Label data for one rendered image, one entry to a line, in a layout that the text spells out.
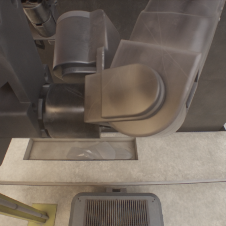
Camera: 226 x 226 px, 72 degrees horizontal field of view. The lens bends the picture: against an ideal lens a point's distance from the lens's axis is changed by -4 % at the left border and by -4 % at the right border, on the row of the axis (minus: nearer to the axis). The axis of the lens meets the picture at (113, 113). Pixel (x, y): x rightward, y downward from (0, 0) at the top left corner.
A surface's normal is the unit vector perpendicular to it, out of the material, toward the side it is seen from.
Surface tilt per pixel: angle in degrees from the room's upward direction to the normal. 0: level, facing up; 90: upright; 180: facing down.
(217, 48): 90
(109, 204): 0
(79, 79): 120
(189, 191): 0
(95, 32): 39
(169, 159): 0
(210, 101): 90
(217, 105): 90
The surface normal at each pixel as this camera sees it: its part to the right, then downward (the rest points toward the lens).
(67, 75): 0.00, 0.99
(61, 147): 0.03, -0.63
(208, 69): 0.02, 0.78
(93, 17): -0.43, -0.15
